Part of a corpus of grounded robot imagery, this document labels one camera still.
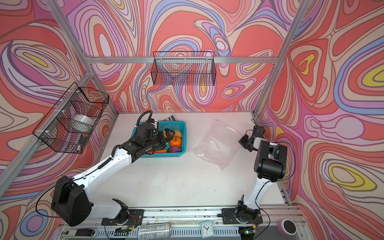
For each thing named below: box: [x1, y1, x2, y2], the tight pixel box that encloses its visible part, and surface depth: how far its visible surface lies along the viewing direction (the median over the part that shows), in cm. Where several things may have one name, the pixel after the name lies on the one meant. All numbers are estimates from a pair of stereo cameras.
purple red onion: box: [169, 145, 181, 153], surface depth 94 cm
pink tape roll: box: [277, 219, 297, 236], surface depth 68 cm
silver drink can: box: [137, 223, 172, 240], surface depth 66 cm
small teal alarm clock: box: [200, 220, 215, 239], surface depth 70 cm
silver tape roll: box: [69, 114, 95, 133], surface depth 73 cm
